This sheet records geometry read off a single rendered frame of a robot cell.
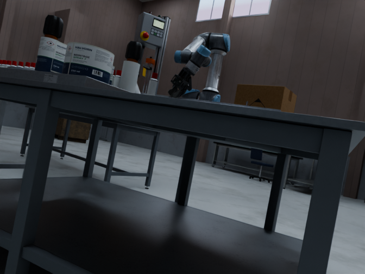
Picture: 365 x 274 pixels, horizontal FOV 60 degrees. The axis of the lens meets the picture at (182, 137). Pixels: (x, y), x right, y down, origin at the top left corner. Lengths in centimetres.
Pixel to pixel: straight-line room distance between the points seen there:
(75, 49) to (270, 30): 1064
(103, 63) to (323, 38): 995
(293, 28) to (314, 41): 88
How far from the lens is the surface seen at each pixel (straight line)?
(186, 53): 193
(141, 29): 213
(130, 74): 168
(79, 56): 137
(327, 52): 1081
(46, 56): 163
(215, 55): 222
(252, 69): 1153
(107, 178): 364
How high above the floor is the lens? 72
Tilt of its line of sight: level
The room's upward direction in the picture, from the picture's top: 11 degrees clockwise
